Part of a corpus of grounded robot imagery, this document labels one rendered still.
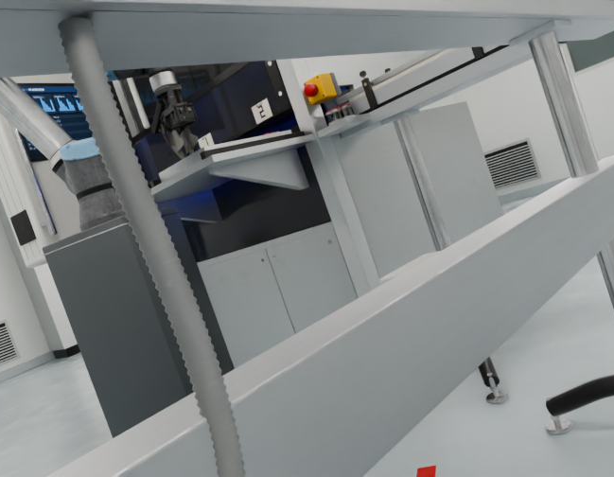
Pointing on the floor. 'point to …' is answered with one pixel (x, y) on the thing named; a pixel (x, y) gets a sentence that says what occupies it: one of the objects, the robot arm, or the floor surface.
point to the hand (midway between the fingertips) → (185, 156)
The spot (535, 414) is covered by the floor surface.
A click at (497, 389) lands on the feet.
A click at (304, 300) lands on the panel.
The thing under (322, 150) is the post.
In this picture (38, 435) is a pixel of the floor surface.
